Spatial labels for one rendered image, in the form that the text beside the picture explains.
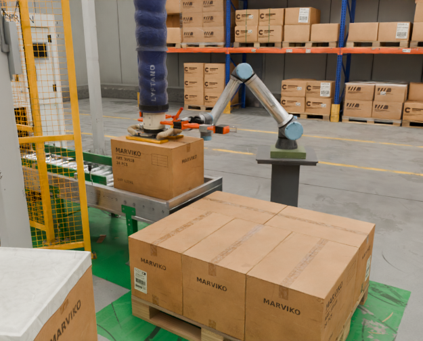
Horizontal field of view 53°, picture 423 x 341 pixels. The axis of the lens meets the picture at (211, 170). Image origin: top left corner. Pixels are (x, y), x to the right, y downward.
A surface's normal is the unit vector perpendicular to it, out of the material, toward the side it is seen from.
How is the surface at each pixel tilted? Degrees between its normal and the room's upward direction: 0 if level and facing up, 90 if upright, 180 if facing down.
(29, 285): 0
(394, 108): 93
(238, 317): 90
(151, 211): 90
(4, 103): 90
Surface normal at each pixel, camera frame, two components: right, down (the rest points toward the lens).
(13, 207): 0.84, 0.15
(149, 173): -0.54, 0.24
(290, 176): -0.14, 0.28
